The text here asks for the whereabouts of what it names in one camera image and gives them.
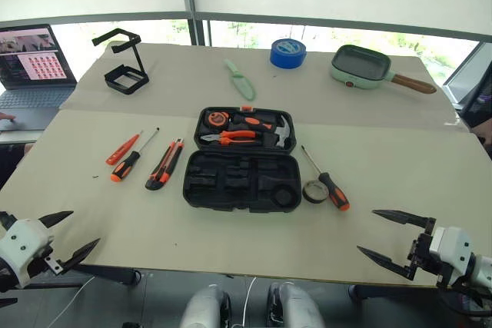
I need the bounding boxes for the black orange utility knife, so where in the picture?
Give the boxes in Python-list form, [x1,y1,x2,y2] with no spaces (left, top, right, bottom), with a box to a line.
[145,137,185,191]

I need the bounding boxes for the orange black tape measure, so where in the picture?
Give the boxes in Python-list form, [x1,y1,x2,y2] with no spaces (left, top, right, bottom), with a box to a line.
[204,111,231,128]

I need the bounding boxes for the silver rounded robot leg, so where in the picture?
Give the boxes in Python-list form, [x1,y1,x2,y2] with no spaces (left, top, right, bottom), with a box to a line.
[179,284,232,328]
[267,281,326,328]

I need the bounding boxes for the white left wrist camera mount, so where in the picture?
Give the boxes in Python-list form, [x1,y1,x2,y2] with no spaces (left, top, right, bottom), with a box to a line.
[0,218,55,290]

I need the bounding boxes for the orange handled pliers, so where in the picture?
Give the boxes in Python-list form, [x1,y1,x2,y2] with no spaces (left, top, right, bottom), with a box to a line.
[199,129,258,147]

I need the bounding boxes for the thin white cable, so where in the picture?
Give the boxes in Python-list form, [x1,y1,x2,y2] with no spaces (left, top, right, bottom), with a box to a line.
[48,275,96,328]
[243,277,258,328]

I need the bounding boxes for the black electrical tape roll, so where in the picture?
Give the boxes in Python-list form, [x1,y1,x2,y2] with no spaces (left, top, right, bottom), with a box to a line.
[301,179,329,204]

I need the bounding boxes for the blue tape roll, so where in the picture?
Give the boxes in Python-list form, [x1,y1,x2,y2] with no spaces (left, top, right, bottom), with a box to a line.
[269,38,308,71]

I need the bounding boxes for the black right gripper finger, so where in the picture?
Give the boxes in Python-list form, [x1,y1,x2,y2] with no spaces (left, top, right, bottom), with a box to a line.
[356,244,419,283]
[371,209,437,234]

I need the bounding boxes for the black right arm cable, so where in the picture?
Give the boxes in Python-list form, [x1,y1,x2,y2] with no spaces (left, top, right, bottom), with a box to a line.
[437,283,492,320]

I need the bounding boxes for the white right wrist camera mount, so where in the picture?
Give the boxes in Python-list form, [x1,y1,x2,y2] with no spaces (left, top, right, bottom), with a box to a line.
[428,225,476,287]

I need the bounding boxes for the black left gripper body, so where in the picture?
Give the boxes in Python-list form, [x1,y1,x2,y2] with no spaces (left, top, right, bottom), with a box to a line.
[25,243,55,279]

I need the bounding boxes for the black table frame bar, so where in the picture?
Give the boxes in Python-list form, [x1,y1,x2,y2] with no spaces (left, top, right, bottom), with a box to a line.
[347,283,439,304]
[71,263,142,287]

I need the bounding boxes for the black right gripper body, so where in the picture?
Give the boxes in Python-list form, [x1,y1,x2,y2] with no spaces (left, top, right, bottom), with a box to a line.
[406,232,434,272]

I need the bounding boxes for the person in black shirt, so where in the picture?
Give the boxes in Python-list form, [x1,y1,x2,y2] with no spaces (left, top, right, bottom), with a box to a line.
[459,81,492,161]

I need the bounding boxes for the black orange screwdriver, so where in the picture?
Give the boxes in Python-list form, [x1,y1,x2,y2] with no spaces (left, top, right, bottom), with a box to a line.
[300,144,351,212]
[110,126,161,184]

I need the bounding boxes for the green electric pan brown handle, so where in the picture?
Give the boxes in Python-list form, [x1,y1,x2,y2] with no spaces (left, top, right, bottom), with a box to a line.
[329,45,438,95]

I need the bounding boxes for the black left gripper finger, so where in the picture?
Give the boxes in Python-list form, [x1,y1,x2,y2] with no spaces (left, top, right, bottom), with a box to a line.
[38,210,75,229]
[43,237,102,277]

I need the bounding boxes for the grey laptop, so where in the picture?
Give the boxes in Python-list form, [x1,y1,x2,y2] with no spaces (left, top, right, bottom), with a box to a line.
[0,23,78,131]

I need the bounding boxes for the orange voltage tester screwdriver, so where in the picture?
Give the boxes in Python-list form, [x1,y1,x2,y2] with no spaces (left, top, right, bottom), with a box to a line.
[105,130,144,167]

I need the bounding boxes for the black tool case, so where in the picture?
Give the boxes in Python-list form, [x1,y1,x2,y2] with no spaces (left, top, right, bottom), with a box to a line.
[182,105,302,214]

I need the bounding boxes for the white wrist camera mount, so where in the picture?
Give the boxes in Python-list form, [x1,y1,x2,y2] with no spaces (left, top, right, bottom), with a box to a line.
[0,218,55,290]
[428,225,476,287]

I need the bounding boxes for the black wire stand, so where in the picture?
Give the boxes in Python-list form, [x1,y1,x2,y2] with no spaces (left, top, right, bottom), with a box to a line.
[91,28,151,96]

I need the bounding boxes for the claw hammer orange black handle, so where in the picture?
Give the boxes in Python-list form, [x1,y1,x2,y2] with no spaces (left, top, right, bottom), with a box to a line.
[229,112,292,149]

